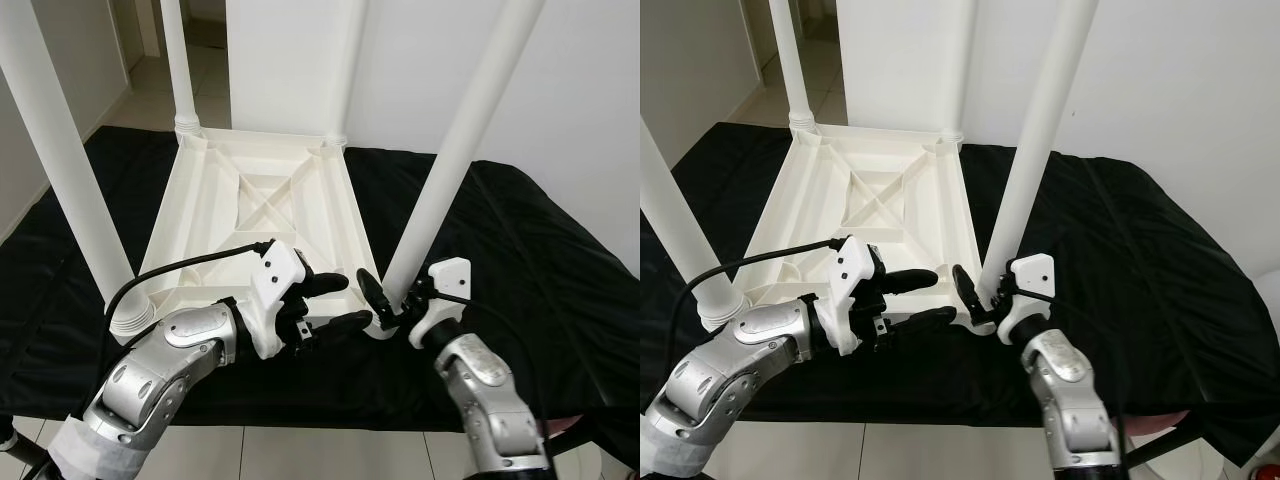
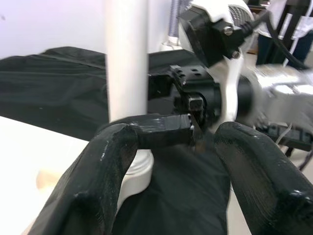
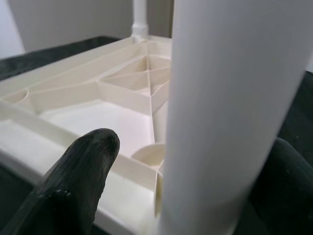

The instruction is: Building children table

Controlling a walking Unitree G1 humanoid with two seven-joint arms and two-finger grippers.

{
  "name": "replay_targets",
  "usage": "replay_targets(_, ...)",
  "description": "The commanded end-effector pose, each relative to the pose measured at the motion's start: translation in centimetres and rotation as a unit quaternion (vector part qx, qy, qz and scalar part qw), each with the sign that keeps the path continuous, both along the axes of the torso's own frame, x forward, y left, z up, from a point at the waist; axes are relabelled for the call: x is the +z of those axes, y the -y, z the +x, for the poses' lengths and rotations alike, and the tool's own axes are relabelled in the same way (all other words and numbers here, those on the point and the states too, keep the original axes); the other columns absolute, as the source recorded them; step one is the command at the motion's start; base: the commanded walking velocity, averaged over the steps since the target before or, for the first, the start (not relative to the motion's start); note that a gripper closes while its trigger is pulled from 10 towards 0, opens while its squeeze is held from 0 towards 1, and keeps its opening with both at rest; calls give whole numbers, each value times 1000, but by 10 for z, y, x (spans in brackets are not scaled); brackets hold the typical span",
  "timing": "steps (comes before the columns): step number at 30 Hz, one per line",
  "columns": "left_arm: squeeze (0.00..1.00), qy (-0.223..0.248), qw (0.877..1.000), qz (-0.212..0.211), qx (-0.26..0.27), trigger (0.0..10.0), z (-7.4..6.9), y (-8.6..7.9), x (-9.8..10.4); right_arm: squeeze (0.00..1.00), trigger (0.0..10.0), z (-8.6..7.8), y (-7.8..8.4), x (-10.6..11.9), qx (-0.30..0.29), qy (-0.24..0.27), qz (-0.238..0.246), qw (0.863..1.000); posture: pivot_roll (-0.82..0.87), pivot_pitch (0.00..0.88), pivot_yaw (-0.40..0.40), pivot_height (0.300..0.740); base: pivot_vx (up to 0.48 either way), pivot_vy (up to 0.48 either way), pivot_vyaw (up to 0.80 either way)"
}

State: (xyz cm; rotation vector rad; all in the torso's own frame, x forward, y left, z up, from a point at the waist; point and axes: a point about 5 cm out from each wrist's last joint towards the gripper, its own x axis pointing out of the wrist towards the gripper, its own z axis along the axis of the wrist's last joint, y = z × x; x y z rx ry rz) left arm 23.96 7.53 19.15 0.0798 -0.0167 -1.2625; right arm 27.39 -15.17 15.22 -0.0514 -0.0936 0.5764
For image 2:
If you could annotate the white plastic table leg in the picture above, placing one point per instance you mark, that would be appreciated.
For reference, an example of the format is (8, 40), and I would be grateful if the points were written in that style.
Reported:
(127, 49)

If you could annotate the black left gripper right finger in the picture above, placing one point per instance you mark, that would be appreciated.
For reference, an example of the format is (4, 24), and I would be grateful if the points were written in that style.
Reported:
(266, 183)

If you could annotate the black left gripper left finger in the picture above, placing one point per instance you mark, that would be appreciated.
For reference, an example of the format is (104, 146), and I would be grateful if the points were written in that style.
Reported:
(80, 191)

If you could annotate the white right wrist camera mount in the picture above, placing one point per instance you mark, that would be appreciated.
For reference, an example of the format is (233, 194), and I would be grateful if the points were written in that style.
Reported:
(232, 73)

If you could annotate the white plastic table top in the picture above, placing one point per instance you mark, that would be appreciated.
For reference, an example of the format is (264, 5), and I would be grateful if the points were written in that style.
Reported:
(24, 147)

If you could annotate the white floor fan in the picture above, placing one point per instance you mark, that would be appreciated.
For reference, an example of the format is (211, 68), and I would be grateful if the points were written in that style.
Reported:
(240, 14)

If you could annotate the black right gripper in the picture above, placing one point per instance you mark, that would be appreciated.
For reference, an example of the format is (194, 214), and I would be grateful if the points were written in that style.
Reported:
(203, 83)

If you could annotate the black table cloth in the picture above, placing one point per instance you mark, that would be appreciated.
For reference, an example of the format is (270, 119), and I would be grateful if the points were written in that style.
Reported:
(183, 183)

